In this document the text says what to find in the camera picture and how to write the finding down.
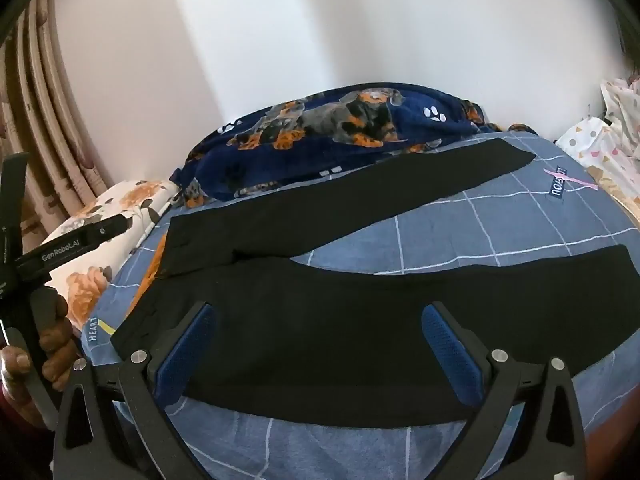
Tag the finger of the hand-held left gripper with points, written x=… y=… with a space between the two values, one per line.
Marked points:
x=105 y=230

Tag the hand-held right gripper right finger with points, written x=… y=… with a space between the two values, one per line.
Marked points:
x=450 y=355

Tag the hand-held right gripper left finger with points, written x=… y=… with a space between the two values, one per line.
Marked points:
x=187 y=350

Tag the black pants with orange lining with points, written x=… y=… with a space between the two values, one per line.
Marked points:
x=325 y=320

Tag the person's left hand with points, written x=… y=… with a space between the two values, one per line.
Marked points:
x=57 y=350

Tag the white orange floral pillow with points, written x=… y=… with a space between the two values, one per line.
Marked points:
x=135 y=195

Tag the beige pleated curtain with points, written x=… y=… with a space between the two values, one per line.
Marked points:
x=45 y=110

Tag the blue checked bedsheet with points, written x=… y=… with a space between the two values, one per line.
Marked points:
x=500 y=230

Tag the brown bed base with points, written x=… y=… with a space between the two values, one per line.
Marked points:
x=615 y=420

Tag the white patterned pillow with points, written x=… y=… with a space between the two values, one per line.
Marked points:
x=600 y=150

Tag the navy dog print blanket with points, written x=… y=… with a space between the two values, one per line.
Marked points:
x=350 y=110

